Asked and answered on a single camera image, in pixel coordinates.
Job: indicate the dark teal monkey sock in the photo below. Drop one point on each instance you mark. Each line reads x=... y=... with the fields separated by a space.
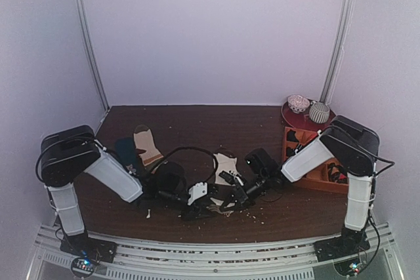
x=125 y=148

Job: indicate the grey striped cup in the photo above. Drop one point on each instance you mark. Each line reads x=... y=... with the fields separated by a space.
x=319 y=112

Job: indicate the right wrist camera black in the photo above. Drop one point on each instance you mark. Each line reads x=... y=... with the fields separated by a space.
x=261 y=163

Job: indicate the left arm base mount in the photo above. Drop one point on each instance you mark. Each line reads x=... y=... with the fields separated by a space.
x=87 y=247

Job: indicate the red round tray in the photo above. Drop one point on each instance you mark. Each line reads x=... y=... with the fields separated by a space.
x=302 y=120

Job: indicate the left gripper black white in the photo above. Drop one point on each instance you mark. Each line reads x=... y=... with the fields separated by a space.
x=197 y=214

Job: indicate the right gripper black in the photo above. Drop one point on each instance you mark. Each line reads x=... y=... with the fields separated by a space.
x=239 y=193

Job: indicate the right aluminium frame post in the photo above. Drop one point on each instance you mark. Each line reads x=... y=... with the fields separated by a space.
x=337 y=53

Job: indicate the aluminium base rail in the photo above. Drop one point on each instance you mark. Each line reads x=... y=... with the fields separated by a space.
x=142 y=259

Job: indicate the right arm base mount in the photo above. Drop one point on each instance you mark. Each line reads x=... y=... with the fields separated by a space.
x=348 y=243

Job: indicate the beige brown striped sock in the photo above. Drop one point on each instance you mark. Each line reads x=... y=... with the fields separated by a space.
x=145 y=146

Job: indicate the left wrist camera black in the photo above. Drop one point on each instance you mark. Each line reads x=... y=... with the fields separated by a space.
x=170 y=177

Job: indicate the orange wooden compartment box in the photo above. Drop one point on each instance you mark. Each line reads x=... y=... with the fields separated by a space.
x=328 y=177

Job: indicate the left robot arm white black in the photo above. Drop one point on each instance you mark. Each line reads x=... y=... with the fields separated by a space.
x=67 y=154

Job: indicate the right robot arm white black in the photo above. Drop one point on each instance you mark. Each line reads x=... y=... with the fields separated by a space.
x=353 y=145

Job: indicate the left aluminium frame post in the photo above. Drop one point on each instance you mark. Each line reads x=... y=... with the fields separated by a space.
x=90 y=54

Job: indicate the white patterned bowl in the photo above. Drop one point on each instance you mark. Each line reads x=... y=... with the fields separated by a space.
x=298 y=103

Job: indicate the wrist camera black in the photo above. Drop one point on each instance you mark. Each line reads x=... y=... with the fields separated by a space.
x=261 y=163
x=170 y=177

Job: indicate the cream white sock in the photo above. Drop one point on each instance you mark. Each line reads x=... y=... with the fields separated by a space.
x=227 y=163

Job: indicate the black sock in box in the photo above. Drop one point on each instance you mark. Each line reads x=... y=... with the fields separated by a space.
x=291 y=136

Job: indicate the aluminium frame post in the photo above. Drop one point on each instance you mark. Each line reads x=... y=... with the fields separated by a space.
x=90 y=54
x=337 y=53

